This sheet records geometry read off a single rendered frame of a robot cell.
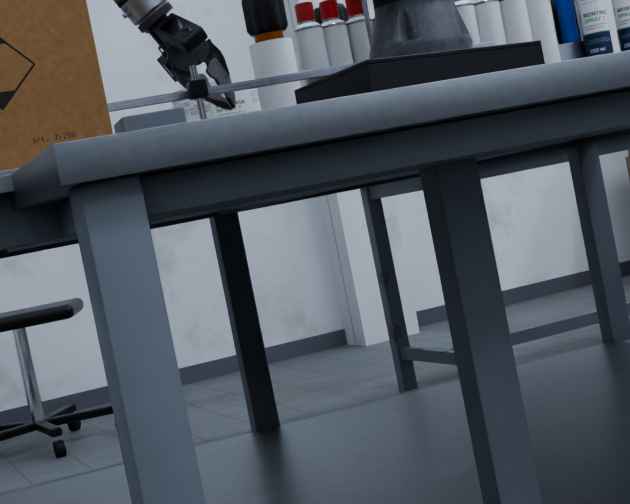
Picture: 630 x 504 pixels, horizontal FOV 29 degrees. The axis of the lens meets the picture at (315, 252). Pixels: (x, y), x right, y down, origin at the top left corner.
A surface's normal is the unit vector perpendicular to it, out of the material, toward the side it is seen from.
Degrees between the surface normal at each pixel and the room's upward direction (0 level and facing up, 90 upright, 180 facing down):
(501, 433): 90
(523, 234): 90
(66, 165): 90
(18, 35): 90
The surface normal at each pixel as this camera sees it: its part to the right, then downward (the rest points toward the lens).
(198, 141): 0.37, -0.04
